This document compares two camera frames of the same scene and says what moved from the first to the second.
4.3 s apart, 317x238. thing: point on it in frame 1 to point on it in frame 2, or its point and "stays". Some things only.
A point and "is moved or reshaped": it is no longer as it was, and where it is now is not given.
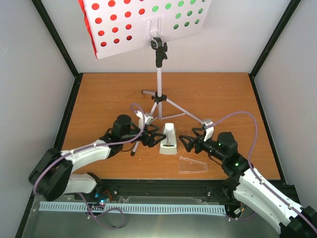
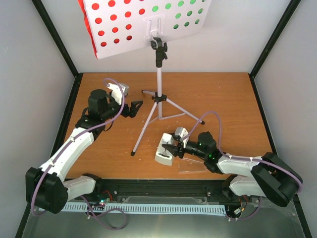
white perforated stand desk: [115, 25] stays
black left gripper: [150, 142] to [132, 111]
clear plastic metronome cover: [186, 165] stays
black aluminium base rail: [149, 191] stays
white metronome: [169, 146] is moved or reshaped
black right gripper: [192, 140] to [175, 150]
